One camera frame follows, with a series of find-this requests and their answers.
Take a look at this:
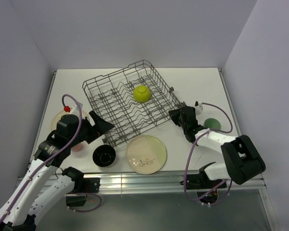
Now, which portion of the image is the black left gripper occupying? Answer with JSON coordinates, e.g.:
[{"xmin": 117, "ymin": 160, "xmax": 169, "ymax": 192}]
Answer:
[{"xmin": 68, "ymin": 110, "xmax": 114, "ymax": 147}]

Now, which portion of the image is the black bowl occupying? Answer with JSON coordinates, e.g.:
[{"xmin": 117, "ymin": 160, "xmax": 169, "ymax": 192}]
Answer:
[{"xmin": 92, "ymin": 144, "xmax": 116, "ymax": 167}]

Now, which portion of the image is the lime green bowl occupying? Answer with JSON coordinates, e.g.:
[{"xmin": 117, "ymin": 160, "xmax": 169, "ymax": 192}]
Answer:
[{"xmin": 133, "ymin": 85, "xmax": 151, "ymax": 103}]

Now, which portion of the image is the grey wire dish rack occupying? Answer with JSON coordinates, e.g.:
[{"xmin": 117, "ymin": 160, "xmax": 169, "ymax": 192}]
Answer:
[{"xmin": 82, "ymin": 60, "xmax": 185, "ymax": 147}]

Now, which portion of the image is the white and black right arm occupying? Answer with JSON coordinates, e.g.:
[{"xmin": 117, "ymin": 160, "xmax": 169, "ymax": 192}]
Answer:
[{"xmin": 169, "ymin": 105, "xmax": 266, "ymax": 191}]

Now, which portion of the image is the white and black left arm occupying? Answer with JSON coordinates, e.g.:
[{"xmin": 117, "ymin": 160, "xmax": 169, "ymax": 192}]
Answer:
[{"xmin": 0, "ymin": 111, "xmax": 114, "ymax": 231}]

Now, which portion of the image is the pink cup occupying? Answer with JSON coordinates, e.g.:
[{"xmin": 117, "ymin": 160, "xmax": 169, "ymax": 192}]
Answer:
[{"xmin": 71, "ymin": 143, "xmax": 83, "ymax": 152}]

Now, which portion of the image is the pale green cup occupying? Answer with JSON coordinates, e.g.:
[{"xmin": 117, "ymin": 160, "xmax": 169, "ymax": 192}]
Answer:
[{"xmin": 203, "ymin": 118, "xmax": 221, "ymax": 130}]

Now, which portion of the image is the small cream plate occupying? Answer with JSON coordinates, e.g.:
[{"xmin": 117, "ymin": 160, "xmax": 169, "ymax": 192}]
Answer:
[{"xmin": 51, "ymin": 110, "xmax": 70, "ymax": 130}]

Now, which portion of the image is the large pink green plate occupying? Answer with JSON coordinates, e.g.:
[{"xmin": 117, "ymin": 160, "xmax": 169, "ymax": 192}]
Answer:
[{"xmin": 126, "ymin": 135, "xmax": 167, "ymax": 175}]

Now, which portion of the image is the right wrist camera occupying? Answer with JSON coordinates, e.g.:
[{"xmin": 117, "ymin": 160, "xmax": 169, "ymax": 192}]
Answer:
[{"xmin": 194, "ymin": 101, "xmax": 203, "ymax": 116}]

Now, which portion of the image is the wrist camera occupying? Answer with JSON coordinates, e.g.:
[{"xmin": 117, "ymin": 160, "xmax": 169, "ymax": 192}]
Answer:
[
  {"xmin": 63, "ymin": 103, "xmax": 83, "ymax": 115},
  {"xmin": 194, "ymin": 101, "xmax": 203, "ymax": 116}
]

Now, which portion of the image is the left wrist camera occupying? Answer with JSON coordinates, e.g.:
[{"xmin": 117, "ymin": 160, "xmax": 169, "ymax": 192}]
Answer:
[{"xmin": 63, "ymin": 103, "xmax": 83, "ymax": 115}]

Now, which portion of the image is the aluminium rail frame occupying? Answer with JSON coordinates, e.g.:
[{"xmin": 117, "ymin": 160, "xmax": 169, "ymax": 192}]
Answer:
[{"xmin": 16, "ymin": 168, "xmax": 280, "ymax": 231}]

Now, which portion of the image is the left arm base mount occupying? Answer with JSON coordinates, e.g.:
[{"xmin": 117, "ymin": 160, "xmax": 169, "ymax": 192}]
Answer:
[{"xmin": 66, "ymin": 178, "xmax": 102, "ymax": 210}]

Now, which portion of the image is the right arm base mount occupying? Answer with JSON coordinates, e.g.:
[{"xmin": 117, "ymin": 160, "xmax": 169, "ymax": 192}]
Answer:
[{"xmin": 180, "ymin": 173, "xmax": 230, "ymax": 207}]

